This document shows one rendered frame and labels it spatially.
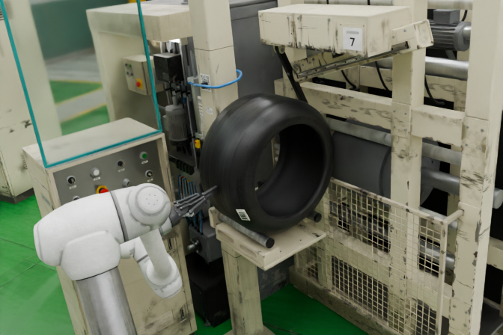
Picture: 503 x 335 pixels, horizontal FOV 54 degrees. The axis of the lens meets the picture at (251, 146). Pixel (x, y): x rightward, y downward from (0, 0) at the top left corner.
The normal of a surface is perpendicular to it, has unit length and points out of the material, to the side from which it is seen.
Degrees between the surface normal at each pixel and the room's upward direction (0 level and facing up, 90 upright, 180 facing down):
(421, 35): 72
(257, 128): 51
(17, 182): 90
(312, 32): 90
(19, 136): 90
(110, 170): 90
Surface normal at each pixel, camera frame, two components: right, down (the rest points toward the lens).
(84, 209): 0.11, -0.63
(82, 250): 0.24, 0.00
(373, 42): 0.62, 0.24
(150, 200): 0.40, -0.34
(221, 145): -0.70, -0.27
